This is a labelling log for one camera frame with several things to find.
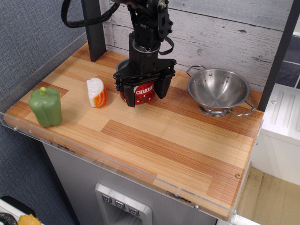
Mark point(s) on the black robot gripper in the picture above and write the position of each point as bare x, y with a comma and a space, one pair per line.
144, 66

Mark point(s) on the cherries tin can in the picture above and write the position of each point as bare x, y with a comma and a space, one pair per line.
144, 92

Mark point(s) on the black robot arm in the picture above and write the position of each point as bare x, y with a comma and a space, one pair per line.
151, 24

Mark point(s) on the steel colander pot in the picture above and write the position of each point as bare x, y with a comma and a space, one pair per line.
217, 91

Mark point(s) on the white orange toy food slice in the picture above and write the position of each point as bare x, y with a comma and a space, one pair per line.
97, 92

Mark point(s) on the green toy bell pepper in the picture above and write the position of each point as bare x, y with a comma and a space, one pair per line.
45, 104

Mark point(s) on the silver toy fridge cabinet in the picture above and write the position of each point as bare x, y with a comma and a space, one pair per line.
79, 179

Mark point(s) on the clear acrylic table guard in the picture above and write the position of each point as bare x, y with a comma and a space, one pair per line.
168, 144

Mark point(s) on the white toy sink counter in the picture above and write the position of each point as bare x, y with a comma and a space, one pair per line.
277, 148

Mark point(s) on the yellow cloth piece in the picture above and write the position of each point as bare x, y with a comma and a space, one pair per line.
28, 220

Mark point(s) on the black vertical frame post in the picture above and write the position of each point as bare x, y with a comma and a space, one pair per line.
280, 54

